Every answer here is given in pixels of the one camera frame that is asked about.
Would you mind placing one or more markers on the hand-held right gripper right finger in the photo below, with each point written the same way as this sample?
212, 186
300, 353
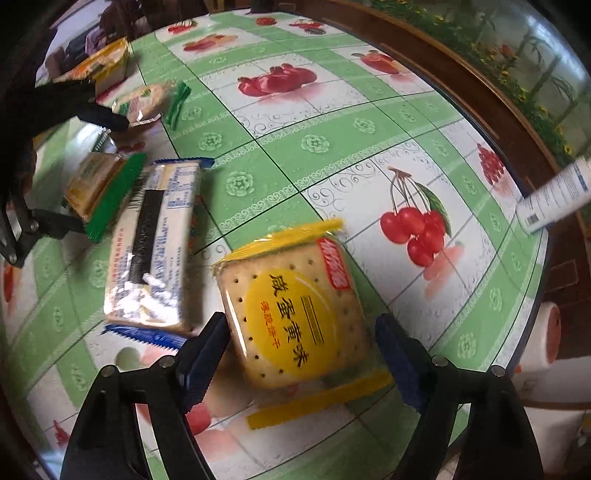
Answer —
401, 364

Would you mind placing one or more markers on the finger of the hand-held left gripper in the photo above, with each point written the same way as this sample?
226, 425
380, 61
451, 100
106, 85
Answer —
106, 119
55, 226

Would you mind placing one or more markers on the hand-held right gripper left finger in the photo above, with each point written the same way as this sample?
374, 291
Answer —
203, 364

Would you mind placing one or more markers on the green-ended cracker packet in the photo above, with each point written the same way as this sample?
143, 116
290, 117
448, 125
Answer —
143, 99

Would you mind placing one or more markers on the yellow cardboard box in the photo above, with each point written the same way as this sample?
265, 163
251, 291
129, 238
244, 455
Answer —
113, 71

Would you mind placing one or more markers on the small green-edged snack packet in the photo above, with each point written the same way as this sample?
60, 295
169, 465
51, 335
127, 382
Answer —
92, 182

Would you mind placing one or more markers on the blue-ended cracker packet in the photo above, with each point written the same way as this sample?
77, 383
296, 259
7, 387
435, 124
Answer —
152, 258

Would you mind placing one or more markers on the yellow-ended cracker packet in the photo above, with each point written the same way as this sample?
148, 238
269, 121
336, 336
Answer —
295, 318

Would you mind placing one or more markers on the white stool with red top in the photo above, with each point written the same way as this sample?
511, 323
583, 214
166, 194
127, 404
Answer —
554, 383

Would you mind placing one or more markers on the white spray bottle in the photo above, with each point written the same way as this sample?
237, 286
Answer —
554, 194

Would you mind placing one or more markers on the flower painted glass panel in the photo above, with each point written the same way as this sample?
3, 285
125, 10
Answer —
531, 55

